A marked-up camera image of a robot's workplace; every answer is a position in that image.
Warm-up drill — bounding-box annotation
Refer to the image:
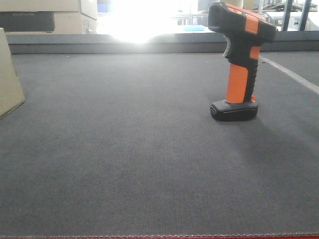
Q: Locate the blue plastic tray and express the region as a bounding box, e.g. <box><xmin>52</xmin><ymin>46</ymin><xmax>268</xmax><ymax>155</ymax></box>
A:
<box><xmin>182</xmin><ymin>25</ymin><xmax>210</xmax><ymax>32</ymax></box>

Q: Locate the orange black barcode scanner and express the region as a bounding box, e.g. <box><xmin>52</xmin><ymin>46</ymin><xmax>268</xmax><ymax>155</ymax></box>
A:
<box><xmin>208</xmin><ymin>2</ymin><xmax>277</xmax><ymax>121</ymax></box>

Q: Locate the small brown cardboard box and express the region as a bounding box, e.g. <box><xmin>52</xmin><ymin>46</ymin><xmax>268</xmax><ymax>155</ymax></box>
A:
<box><xmin>0</xmin><ymin>28</ymin><xmax>25</xmax><ymax>119</ymax></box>

